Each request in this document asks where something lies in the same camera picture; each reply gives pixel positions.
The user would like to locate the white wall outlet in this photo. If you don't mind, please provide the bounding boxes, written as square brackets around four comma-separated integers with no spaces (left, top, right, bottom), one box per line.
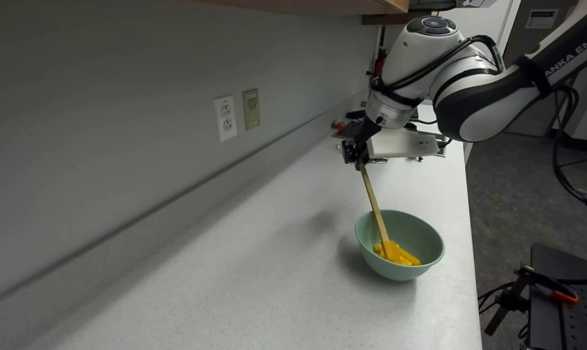
[214,93,241,143]

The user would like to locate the grey background appliance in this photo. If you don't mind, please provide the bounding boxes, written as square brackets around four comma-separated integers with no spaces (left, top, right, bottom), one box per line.
[500,0,587,139]

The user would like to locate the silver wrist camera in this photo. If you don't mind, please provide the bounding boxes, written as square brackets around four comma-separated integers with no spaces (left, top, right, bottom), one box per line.
[369,126,449,163]

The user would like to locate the mint green bowl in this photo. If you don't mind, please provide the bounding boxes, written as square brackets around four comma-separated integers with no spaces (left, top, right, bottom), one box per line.
[352,207,447,283]

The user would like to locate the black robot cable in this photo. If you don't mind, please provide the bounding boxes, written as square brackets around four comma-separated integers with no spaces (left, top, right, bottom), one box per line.
[377,32,507,93]

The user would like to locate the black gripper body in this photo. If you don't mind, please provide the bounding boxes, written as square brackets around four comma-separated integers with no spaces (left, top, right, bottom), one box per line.
[331,106,385,155]

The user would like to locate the black perforated board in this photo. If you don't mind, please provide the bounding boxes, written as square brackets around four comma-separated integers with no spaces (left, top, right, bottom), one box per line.
[527,240,587,350]

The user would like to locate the beige wall switch plate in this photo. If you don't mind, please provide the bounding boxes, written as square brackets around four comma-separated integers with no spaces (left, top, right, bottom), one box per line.
[241,87,262,132]

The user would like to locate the yellow spatula with wooden handle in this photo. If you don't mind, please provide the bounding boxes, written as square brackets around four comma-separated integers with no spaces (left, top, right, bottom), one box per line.
[358,165,412,264]

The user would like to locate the orange handled black clamp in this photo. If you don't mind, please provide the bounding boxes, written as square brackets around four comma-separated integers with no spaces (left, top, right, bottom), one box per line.
[476,262,583,336]

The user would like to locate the black floor cable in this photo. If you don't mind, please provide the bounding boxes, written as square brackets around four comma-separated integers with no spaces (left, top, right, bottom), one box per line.
[546,83,587,213]

